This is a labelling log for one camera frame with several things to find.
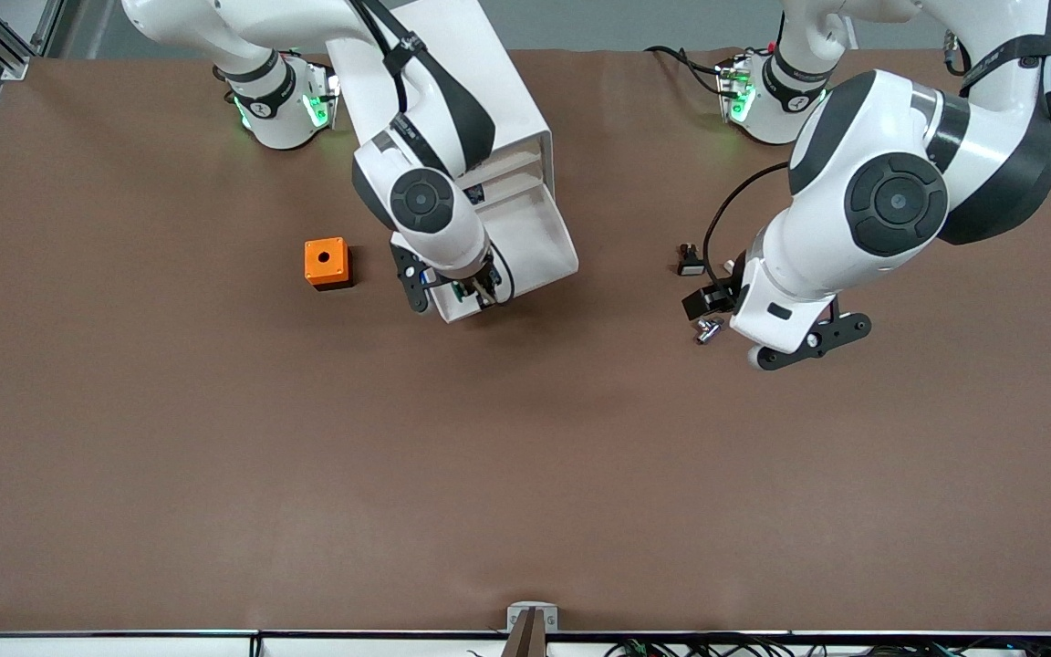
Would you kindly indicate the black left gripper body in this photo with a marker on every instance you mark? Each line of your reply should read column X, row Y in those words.
column 733, row 285

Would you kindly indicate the white plastic drawer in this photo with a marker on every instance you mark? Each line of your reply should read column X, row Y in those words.
column 516, row 187
column 535, row 242
column 512, row 169

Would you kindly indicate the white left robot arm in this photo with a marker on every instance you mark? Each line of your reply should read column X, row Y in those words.
column 895, row 196

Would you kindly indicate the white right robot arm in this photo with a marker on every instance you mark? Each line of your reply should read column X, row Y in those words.
column 439, row 228

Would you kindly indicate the white drawer cabinet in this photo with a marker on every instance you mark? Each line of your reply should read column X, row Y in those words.
column 507, row 91

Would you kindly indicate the silver metal fitting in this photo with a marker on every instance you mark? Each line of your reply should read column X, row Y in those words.
column 708, row 332

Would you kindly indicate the blue and black component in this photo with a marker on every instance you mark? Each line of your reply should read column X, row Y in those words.
column 476, row 193

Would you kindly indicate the white edge trim strip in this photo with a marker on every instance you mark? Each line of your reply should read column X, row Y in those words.
column 124, row 646

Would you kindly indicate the black switch with white face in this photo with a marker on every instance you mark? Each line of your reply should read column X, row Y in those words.
column 691, row 265

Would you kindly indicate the black right camera bracket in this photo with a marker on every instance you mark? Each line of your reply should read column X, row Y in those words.
column 411, row 283

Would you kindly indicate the black camera bracket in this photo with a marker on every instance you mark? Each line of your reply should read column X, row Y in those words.
column 840, row 327
column 411, row 283

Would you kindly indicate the black left camera bracket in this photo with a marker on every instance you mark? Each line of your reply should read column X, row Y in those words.
column 840, row 327

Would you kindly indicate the orange button enclosure box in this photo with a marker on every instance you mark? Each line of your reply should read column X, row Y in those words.
column 325, row 260

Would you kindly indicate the grey metal mount bracket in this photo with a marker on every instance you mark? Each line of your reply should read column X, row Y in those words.
column 515, row 620

